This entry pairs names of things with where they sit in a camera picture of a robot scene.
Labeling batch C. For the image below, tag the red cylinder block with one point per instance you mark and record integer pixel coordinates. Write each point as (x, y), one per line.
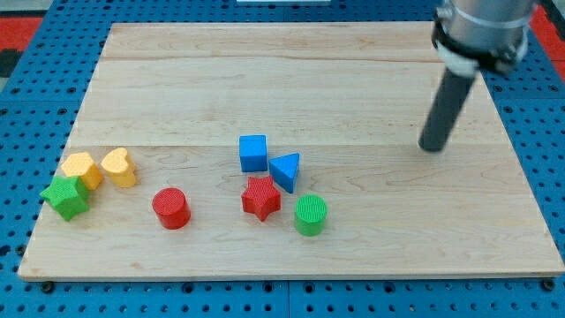
(172, 208)

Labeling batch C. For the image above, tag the wooden board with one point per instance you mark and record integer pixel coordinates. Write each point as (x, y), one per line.
(351, 99)

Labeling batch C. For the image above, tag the red star block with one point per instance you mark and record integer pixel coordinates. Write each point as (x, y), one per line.
(261, 198)

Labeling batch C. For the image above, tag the yellow heart block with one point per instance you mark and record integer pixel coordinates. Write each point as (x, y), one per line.
(120, 167)

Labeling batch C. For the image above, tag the green star block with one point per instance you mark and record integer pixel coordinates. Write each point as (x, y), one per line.
(68, 196)

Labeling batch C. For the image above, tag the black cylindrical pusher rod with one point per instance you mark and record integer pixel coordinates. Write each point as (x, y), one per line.
(446, 108)

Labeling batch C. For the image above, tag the yellow hexagon block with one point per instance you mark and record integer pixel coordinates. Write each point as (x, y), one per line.
(82, 165)

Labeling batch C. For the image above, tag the blue triangle block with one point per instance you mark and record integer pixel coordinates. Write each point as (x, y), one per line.
(284, 170)

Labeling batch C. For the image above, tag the blue cube block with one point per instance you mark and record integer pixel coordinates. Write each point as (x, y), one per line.
(253, 153)

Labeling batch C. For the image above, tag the green cylinder block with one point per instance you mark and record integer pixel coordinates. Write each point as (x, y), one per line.
(310, 215)

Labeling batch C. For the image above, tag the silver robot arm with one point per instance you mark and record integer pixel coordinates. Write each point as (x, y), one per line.
(470, 35)

